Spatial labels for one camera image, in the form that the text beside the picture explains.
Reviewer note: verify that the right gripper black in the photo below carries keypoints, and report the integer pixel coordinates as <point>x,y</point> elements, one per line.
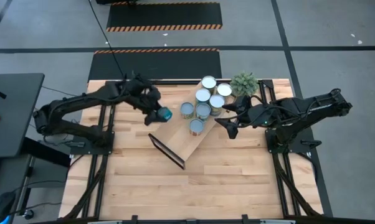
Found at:
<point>256,115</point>

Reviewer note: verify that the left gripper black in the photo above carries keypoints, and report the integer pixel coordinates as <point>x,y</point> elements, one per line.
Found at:
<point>142,95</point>

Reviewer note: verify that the short teal tuna can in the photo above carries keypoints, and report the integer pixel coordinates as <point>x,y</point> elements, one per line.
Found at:
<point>165,114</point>

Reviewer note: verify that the diced tomatoes tin can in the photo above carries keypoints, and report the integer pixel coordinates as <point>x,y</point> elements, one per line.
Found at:
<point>216,102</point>

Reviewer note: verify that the blue peas tin can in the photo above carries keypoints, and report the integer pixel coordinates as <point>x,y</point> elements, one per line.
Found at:
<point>203,111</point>

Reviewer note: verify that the silver topped tin can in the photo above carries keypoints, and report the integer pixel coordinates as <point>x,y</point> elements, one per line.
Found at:
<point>187,110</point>

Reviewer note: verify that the green rimmed tin can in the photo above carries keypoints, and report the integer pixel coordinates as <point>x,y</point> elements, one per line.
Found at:
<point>202,96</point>

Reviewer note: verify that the mixed vegetables tin can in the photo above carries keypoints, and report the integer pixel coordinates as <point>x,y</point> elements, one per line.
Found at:
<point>196,126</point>

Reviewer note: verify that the green yellow label tin can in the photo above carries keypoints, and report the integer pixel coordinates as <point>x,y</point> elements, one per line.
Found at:
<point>209,83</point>

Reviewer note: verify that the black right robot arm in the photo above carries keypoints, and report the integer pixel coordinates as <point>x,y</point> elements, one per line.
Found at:
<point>299,107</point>

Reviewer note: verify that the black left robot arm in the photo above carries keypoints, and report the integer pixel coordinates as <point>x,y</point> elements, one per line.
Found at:
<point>81,99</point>

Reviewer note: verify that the green potted plant white pot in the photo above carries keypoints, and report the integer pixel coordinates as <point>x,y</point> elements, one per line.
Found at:
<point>244,84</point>

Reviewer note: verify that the black hazard-striped floor mat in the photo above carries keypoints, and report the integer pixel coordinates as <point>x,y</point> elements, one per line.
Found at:
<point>156,65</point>
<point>164,14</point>

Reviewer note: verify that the black desk crossbar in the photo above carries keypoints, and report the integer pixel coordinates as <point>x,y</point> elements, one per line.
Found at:
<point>50,157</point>

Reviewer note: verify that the black desk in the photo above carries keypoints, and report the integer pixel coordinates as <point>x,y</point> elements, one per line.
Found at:
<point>16,118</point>

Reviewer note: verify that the black caster wheel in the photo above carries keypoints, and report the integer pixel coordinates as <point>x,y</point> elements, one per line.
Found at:
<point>28,214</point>

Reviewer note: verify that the black computer mouse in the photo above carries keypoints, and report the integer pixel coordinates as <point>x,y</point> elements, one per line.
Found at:
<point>2,203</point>

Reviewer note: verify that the black aluminium rig frame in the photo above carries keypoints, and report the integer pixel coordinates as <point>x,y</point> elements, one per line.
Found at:
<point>175,82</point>

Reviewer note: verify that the wooden shelf black metal frame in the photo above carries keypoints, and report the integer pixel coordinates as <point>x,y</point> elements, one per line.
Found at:
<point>175,140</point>

